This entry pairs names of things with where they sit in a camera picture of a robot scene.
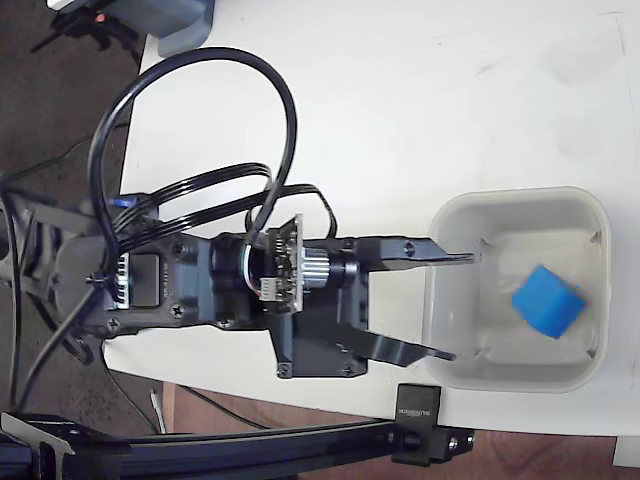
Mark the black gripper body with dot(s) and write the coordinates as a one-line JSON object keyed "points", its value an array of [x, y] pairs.
{"points": [[320, 350]]}

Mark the blue cube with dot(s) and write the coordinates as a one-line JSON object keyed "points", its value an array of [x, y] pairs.
{"points": [[547, 300]]}

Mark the white square plastic bowl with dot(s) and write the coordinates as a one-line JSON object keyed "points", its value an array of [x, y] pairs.
{"points": [[450, 350]]}

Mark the black table clamp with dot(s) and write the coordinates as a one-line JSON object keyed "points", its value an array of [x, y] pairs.
{"points": [[417, 415]]}

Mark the gray device housing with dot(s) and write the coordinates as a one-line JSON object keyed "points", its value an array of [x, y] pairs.
{"points": [[175, 25]]}

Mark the black stand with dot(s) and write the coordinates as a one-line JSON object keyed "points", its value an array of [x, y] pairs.
{"points": [[75, 25]]}

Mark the bare circuit board camera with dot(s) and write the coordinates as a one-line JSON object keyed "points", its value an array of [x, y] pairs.
{"points": [[290, 260]]}

